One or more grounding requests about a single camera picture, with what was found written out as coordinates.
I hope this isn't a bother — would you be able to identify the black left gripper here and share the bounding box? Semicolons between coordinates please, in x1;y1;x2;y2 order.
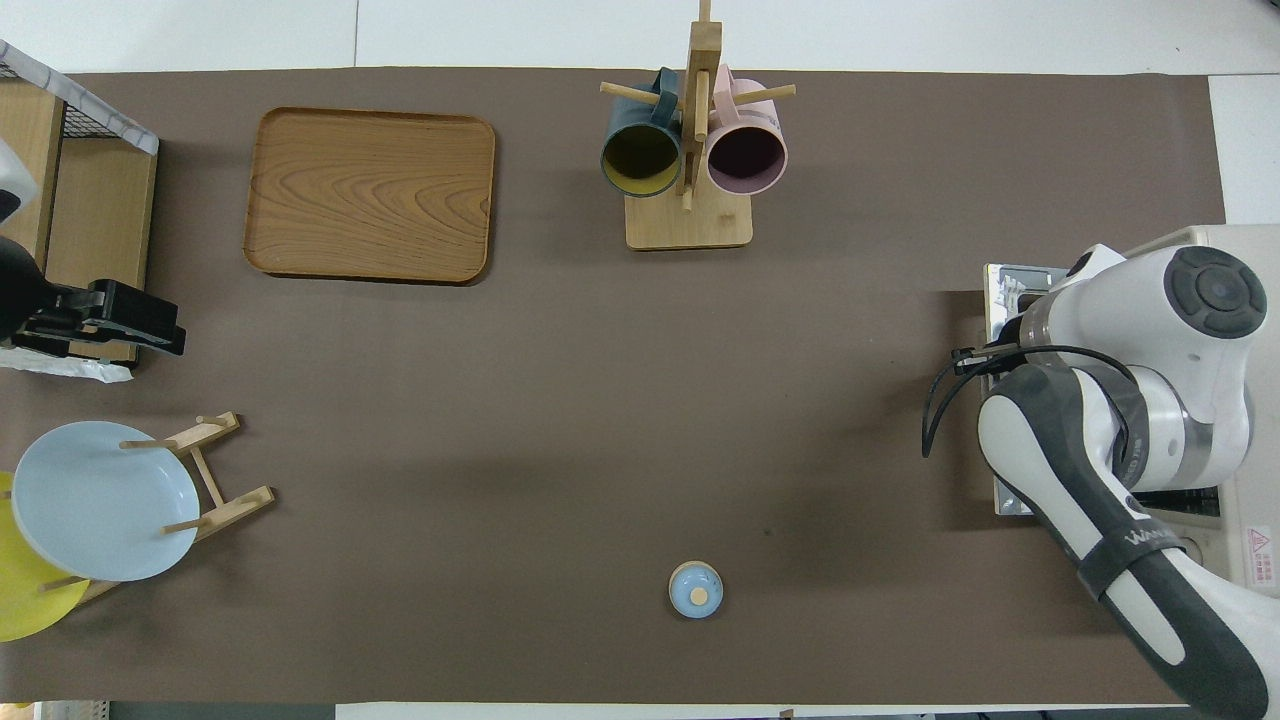
0;235;188;358

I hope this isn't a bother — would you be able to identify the wooden plate rack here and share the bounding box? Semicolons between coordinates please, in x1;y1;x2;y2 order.
40;411;276;606

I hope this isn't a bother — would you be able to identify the dark blue mug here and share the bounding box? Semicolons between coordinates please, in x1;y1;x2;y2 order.
600;68;683;198

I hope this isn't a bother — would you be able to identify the light blue plate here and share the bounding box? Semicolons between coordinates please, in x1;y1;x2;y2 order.
11;421;201;583

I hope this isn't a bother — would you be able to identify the pink mug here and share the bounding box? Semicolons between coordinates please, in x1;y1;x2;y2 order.
703;65;789;197

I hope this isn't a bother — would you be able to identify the brown table mat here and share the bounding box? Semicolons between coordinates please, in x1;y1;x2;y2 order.
0;68;1228;706

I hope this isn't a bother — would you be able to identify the wooden mug rack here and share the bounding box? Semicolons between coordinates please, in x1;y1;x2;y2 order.
600;0;798;251

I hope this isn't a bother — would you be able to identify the glass oven door with handle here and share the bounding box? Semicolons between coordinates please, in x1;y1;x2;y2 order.
983;262;1079;517

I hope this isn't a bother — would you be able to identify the white rounded device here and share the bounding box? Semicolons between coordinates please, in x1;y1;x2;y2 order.
0;135;41;226

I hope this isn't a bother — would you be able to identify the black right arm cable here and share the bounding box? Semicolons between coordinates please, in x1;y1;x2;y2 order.
920;343;1141;461

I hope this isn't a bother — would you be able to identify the yellow plate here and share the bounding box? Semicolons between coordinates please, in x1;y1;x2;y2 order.
0;470;91;643

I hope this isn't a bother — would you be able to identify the beige toaster oven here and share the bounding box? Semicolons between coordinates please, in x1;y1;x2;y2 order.
1120;225;1280;601

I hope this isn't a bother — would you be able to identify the brown wooden tray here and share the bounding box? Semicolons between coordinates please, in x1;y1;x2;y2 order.
243;107;497;286

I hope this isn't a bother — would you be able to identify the wire basket shelf with boards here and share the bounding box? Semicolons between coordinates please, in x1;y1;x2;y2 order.
0;40;161;383

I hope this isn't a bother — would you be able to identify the blue service bell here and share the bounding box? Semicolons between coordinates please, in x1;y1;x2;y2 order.
668;561;725;619

